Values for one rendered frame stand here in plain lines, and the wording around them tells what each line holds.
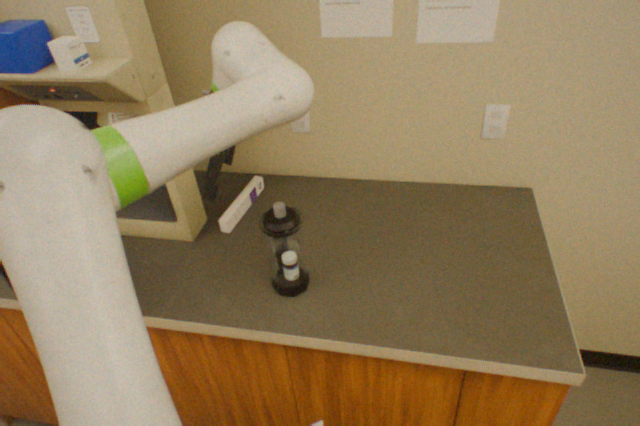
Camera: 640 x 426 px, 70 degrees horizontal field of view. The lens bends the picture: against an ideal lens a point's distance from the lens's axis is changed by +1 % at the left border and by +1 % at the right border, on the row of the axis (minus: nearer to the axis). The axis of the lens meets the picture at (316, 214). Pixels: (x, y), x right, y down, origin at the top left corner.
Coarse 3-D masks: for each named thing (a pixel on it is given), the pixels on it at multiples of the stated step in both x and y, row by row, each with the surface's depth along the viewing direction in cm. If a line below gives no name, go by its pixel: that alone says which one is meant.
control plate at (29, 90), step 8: (16, 88) 108; (24, 88) 107; (32, 88) 107; (40, 88) 106; (48, 88) 106; (56, 88) 105; (64, 88) 104; (72, 88) 104; (80, 88) 103; (32, 96) 113; (40, 96) 112; (64, 96) 110; (72, 96) 110; (80, 96) 109; (88, 96) 108
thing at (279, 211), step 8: (272, 208) 111; (280, 208) 106; (288, 208) 110; (264, 216) 109; (272, 216) 108; (280, 216) 107; (288, 216) 108; (296, 216) 108; (264, 224) 107; (272, 224) 106; (280, 224) 106; (288, 224) 106; (296, 224) 107
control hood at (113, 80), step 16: (96, 64) 104; (112, 64) 103; (128, 64) 104; (0, 80) 104; (16, 80) 103; (32, 80) 102; (48, 80) 101; (64, 80) 100; (80, 80) 99; (96, 80) 98; (112, 80) 99; (128, 80) 104; (96, 96) 108; (112, 96) 107; (128, 96) 106; (144, 96) 111
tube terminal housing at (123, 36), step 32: (0, 0) 104; (32, 0) 102; (64, 0) 100; (96, 0) 99; (128, 0) 102; (64, 32) 105; (128, 32) 103; (160, 64) 116; (160, 96) 117; (192, 192) 137; (128, 224) 142; (160, 224) 139; (192, 224) 139
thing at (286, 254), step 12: (300, 216) 110; (264, 228) 107; (276, 240) 108; (288, 240) 108; (300, 240) 111; (276, 252) 110; (288, 252) 110; (300, 252) 113; (276, 264) 113; (288, 264) 112; (300, 264) 115; (276, 276) 116; (288, 276) 115; (300, 276) 117; (288, 288) 118
